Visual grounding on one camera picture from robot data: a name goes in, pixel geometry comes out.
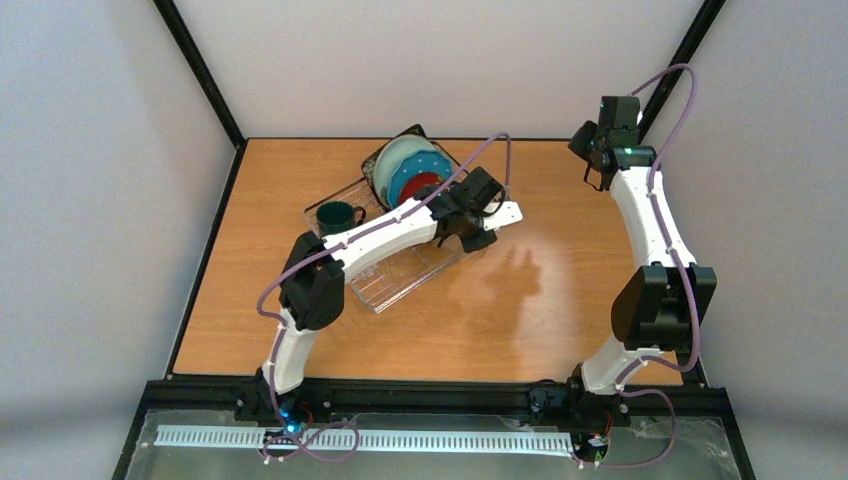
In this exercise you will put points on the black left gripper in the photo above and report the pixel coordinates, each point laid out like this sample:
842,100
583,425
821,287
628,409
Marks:
468,229

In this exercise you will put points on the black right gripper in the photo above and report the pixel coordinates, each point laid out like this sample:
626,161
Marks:
589,148

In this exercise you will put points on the dark red plate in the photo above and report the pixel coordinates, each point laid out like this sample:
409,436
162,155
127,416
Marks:
417,183

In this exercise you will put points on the blue polka dot plate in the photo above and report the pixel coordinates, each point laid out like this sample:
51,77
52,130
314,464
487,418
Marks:
423,161

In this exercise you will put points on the light green round plate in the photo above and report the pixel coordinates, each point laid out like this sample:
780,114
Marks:
391,155

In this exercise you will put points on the wire metal dish rack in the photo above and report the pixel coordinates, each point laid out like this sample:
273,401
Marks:
383,284

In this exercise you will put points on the dark green cup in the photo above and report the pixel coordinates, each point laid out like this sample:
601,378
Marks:
337,217

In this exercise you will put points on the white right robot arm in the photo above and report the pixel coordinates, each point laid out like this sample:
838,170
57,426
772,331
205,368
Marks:
656,317

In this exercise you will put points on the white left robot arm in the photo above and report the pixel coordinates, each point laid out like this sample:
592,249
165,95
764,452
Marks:
309,294

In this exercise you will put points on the black frame post right rear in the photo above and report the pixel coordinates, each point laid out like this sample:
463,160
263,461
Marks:
664,84

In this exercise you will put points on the black frame post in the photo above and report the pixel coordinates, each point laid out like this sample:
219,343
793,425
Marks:
180,32
664,84

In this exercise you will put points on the white slotted cable duct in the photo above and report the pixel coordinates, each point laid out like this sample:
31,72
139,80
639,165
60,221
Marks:
520,442

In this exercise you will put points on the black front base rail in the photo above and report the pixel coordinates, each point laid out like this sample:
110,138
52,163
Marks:
684,432

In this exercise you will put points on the black frame post left rear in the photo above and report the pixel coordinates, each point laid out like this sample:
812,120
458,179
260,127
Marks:
180,32

